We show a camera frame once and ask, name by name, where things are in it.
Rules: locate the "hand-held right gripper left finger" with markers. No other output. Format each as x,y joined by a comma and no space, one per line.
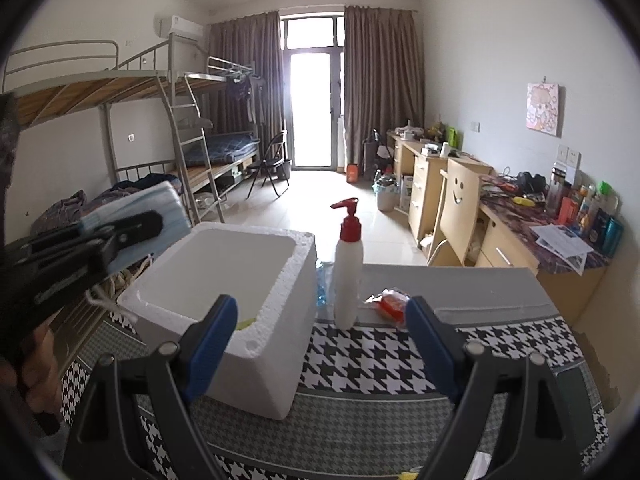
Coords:
215,345

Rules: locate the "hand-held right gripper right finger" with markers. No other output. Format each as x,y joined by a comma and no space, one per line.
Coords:
430,345

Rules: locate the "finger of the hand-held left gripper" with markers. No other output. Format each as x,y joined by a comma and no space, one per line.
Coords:
90,267
125,227

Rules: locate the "blue face mask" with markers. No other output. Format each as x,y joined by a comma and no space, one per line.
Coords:
160,202

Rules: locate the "white foam box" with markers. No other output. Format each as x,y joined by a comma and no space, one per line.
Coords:
270,310

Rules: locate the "person's left hand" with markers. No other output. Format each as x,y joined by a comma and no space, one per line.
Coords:
42,370

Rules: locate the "red snack packet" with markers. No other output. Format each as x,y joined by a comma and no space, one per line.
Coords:
390,306

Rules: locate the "houndstooth table cloth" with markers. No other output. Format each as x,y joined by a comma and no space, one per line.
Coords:
370,355

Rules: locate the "patterned bedding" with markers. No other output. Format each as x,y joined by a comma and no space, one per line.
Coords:
65,207

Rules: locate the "white pump bottle red top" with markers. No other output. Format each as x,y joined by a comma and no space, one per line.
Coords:
346,280

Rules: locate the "clear plastic water bottle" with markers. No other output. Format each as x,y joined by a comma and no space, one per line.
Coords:
324,285

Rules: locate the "wooden desk with patterned cover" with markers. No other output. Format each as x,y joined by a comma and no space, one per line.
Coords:
515,255

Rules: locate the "blue checked mattress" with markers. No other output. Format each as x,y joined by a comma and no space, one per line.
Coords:
230,147

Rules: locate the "metal bunk bed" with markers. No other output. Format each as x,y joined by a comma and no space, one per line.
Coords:
90,85

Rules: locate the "wooden chair with smiley face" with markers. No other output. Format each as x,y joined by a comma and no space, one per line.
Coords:
460,200

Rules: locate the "white bucket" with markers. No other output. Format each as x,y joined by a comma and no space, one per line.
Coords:
386,197

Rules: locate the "wooden desk with drawers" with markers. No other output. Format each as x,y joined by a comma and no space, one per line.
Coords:
425,190

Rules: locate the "black folding chair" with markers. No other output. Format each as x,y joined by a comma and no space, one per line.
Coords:
270,162

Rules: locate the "white paper sheets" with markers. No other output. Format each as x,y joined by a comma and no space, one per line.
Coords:
562,245

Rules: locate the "dark hanging clothes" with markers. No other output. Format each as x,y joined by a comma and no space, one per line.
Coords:
240,92

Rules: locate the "orange floor container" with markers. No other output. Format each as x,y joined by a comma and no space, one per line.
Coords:
353,173

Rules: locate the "red box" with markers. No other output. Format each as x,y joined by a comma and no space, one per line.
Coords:
569,211

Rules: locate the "brown curtain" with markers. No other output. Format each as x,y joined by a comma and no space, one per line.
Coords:
245,75
382,75

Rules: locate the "black bag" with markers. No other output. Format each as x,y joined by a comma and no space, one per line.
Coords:
372,155

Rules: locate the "clear tumbler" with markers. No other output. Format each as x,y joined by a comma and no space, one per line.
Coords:
559,190

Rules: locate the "green bottle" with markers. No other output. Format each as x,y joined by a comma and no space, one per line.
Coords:
452,137

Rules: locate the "white air conditioner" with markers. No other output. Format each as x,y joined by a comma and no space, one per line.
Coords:
182,26

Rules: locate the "teal bottle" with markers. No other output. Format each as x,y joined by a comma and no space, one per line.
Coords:
612,237

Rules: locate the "glass balcony door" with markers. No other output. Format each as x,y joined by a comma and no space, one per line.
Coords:
311,105

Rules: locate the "white wall switch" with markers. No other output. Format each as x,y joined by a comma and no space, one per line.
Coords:
569,155

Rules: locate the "pink wall picture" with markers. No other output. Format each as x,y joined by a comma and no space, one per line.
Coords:
542,109

